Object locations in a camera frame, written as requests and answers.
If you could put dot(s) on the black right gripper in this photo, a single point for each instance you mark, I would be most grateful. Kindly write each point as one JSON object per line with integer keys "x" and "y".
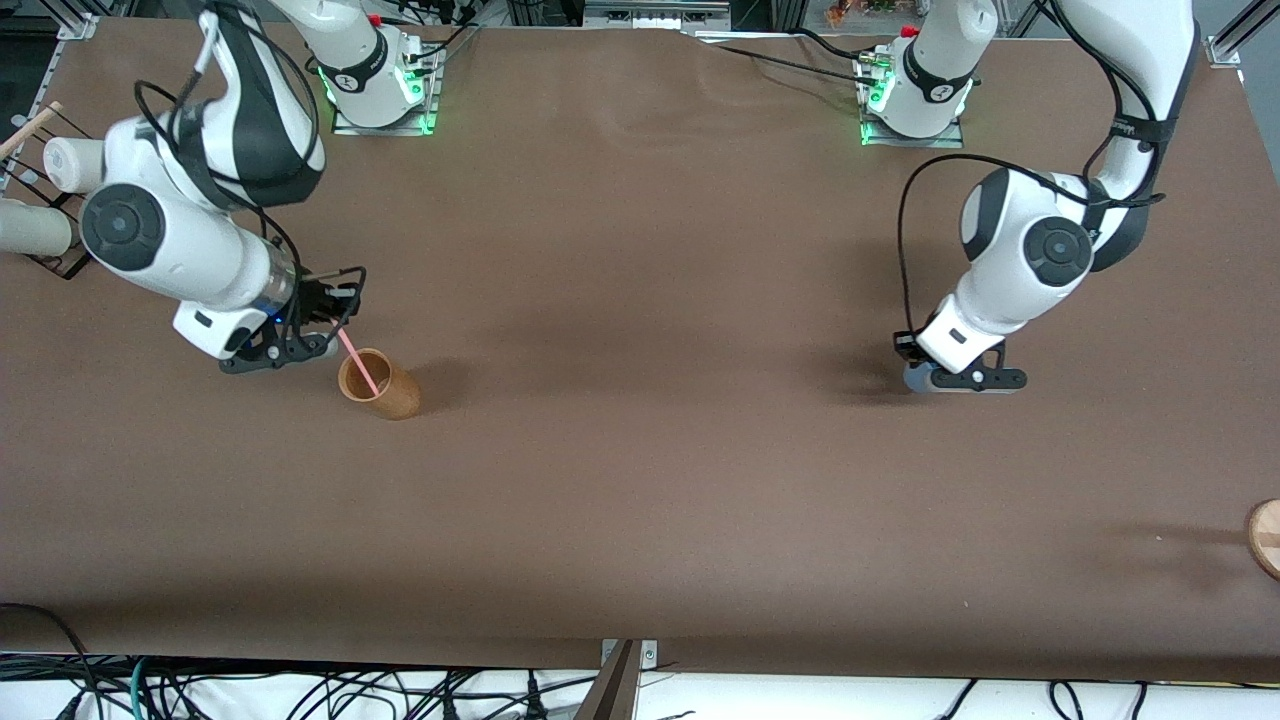
{"x": 312, "y": 299}

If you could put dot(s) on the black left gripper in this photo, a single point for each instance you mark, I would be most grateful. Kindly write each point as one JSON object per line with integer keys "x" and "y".
{"x": 905, "y": 346}

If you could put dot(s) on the pink chopstick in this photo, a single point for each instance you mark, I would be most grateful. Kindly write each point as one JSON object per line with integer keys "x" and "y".
{"x": 362, "y": 365}

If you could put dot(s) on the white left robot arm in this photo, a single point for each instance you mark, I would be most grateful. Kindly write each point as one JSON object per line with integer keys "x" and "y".
{"x": 1030, "y": 250}

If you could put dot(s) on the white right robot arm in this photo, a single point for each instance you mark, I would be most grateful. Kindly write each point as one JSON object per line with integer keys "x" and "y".
{"x": 150, "y": 230}

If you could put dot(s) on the brown bamboo cup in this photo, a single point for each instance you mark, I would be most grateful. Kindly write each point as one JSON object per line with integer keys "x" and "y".
{"x": 390, "y": 392}

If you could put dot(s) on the white cylindrical cup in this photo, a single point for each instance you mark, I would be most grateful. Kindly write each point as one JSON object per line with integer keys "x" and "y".
{"x": 75, "y": 165}
{"x": 35, "y": 228}

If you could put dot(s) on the wooden stick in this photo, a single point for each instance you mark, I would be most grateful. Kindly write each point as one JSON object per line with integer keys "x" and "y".
{"x": 30, "y": 128}

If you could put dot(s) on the round wooden disc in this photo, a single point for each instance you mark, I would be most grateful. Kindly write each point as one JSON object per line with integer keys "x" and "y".
{"x": 1267, "y": 540}

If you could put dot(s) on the brown table leg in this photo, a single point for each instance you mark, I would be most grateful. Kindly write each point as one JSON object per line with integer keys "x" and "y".
{"x": 612, "y": 695}

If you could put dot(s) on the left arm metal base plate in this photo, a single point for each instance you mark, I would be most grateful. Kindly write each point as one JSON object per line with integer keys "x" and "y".
{"x": 955, "y": 138}

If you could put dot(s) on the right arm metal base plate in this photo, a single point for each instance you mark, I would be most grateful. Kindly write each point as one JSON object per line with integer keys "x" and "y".
{"x": 430, "y": 110}

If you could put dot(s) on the aluminium frame corner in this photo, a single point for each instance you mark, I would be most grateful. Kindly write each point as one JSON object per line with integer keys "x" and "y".
{"x": 75, "y": 22}
{"x": 1235, "y": 40}

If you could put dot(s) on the metal table bracket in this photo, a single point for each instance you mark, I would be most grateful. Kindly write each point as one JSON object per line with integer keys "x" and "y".
{"x": 648, "y": 655}

